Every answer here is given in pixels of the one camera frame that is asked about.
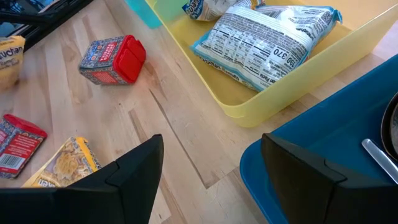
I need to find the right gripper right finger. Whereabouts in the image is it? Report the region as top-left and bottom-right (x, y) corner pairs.
(261, 133), (389, 224)

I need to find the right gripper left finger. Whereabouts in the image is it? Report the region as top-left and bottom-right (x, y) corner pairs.
(55, 134), (165, 224)

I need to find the blue-edged ramen packet silver back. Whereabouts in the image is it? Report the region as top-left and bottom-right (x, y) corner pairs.
(190, 5), (343, 93)

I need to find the white and yellow ramen packet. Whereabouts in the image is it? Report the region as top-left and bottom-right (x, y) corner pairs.
(0, 35), (26, 91)

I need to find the yellow chicken ramen packet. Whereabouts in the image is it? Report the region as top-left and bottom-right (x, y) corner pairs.
(21, 136), (102, 189)

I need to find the blue plastic bin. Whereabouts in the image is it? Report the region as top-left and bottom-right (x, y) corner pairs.
(239, 54), (398, 224)

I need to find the yellow plastic bin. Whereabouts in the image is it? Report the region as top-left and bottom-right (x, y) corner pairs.
(144, 0), (398, 128)

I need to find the green plastic bin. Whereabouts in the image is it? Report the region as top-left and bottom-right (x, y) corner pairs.
(124, 0), (162, 29)

